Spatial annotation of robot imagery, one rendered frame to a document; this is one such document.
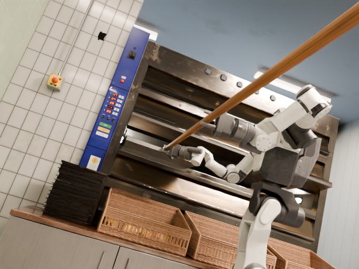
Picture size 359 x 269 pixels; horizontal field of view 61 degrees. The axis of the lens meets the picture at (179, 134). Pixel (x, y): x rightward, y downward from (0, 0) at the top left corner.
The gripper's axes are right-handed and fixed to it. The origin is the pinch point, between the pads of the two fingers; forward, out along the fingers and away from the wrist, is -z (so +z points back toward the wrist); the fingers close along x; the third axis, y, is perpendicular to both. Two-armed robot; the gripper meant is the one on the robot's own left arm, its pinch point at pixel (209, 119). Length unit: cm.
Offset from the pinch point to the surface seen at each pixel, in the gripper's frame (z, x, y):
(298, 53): -2, 2, -63
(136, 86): -34, -47, 122
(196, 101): 16, -52, 119
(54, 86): -90, -22, 114
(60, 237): -44, 69, 67
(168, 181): 14, 18, 123
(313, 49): -1, 2, -67
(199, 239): 34, 50, 73
